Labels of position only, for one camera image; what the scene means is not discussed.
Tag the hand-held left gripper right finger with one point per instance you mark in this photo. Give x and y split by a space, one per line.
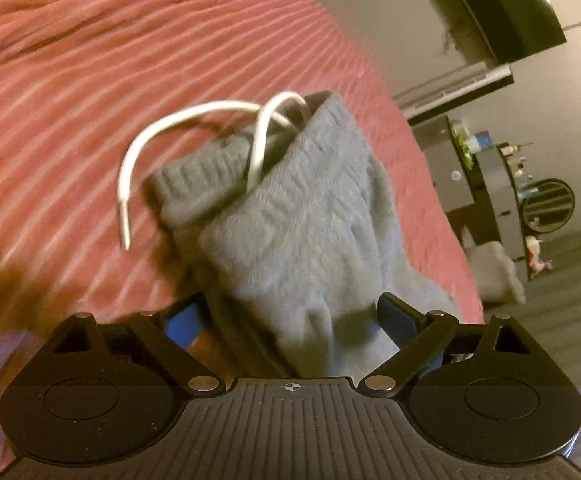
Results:
400 320

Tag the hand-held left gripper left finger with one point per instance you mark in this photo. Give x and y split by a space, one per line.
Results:
183 327

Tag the white upholstered chair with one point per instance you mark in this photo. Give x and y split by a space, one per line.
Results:
495 272

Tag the pink soft toy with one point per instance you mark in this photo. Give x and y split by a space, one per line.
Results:
538 255

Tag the grey green curtain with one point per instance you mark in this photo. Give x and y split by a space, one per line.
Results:
560 340

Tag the grey desk with drawers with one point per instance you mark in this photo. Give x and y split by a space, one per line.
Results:
503 190

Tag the green packet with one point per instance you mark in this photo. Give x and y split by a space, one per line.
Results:
463 147

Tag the round black ribbed mirror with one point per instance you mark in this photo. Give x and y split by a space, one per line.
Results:
549 206

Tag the blue white bottle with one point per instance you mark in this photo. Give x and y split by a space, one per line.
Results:
480 142

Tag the pink ribbed blanket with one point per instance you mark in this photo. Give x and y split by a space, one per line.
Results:
95 60

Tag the white door frame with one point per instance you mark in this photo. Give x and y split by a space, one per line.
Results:
450 92

